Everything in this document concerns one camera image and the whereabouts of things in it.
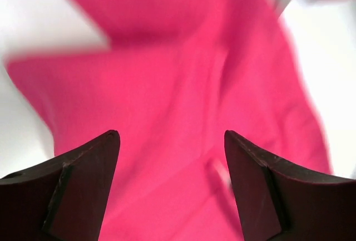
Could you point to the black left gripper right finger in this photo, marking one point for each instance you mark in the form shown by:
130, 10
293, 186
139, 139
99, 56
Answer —
280, 200

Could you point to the pink trousers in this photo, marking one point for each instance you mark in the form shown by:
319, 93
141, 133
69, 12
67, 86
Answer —
178, 75

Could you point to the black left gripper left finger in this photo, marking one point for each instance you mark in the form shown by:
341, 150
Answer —
63, 198

